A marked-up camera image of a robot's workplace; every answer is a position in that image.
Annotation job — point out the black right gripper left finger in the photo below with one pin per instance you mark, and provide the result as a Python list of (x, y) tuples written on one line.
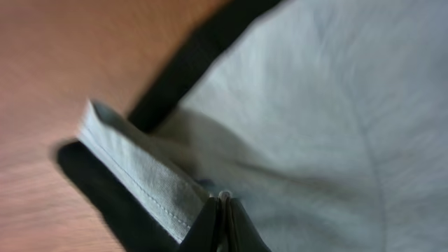
[(204, 234)]

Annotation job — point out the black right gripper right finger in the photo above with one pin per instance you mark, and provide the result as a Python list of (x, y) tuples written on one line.
[(241, 234)]

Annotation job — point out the light blue t-shirt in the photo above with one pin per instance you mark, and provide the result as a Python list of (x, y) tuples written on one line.
[(328, 120)]

